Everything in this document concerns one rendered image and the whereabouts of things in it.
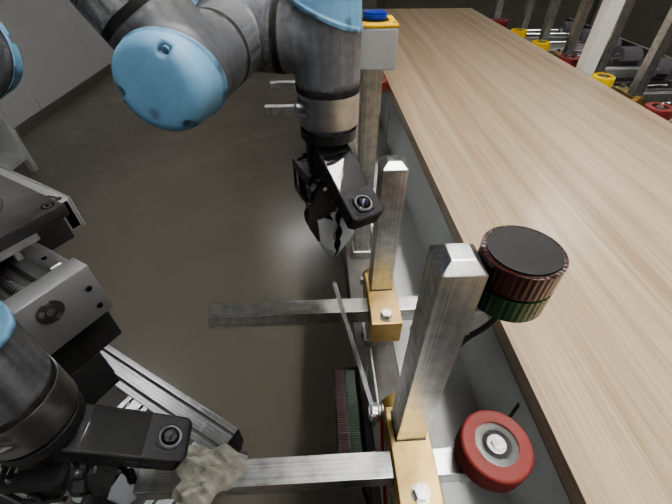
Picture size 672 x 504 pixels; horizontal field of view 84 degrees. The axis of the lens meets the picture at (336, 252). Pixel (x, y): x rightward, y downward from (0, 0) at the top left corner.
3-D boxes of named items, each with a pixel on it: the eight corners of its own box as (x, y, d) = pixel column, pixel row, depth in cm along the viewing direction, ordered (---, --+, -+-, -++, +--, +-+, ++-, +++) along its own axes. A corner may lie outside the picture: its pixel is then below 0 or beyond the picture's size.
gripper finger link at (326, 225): (322, 238, 63) (320, 192, 57) (337, 259, 59) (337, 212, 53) (305, 243, 62) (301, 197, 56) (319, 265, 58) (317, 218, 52)
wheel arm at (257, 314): (211, 332, 63) (205, 317, 61) (215, 317, 66) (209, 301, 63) (461, 322, 65) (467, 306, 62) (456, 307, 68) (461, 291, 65)
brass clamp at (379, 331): (366, 343, 62) (368, 324, 59) (358, 283, 72) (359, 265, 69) (403, 341, 62) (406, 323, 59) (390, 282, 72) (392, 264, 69)
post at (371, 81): (352, 259, 94) (360, 69, 64) (351, 246, 98) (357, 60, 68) (370, 258, 94) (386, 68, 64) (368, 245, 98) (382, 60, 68)
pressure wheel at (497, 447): (451, 514, 46) (474, 484, 38) (435, 445, 52) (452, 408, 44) (514, 510, 46) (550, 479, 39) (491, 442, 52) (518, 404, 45)
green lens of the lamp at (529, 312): (480, 324, 28) (488, 305, 27) (457, 268, 32) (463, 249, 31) (558, 321, 28) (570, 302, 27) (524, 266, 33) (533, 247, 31)
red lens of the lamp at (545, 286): (490, 303, 26) (499, 281, 25) (464, 247, 31) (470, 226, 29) (572, 299, 27) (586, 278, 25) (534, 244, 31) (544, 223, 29)
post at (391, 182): (364, 364, 80) (382, 165, 48) (362, 350, 83) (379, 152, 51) (380, 363, 80) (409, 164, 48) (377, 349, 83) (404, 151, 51)
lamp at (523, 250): (438, 418, 39) (498, 278, 25) (426, 370, 44) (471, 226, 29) (492, 415, 40) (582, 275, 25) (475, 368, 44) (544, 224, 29)
